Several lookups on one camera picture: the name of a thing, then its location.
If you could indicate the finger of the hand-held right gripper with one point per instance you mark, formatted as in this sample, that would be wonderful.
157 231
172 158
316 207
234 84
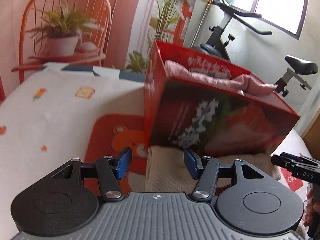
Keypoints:
283 162
291 155

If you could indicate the printed white cloth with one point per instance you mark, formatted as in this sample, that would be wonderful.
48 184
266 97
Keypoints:
50 110

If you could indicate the red cardboard box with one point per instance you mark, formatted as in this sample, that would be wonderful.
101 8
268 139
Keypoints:
175 110

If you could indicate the black holder stand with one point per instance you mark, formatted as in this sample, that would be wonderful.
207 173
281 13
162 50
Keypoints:
202 22

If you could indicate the dark framed window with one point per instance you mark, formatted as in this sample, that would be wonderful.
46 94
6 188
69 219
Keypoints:
280 2

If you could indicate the beige towel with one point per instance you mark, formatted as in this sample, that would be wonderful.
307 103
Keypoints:
165 170

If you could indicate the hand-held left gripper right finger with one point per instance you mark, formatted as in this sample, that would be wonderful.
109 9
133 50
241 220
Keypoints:
190 163

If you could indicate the black exercise bike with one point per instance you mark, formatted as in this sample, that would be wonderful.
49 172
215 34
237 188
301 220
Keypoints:
217 42

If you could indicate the pink knitted cloth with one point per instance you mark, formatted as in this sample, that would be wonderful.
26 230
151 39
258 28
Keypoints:
252 86

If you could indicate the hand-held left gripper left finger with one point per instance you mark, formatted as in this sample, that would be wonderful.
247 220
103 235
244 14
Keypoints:
124 163

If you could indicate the person's right hand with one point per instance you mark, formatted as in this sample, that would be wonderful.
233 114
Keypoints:
308 210

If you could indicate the wooden panel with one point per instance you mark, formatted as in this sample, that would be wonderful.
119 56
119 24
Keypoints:
313 135

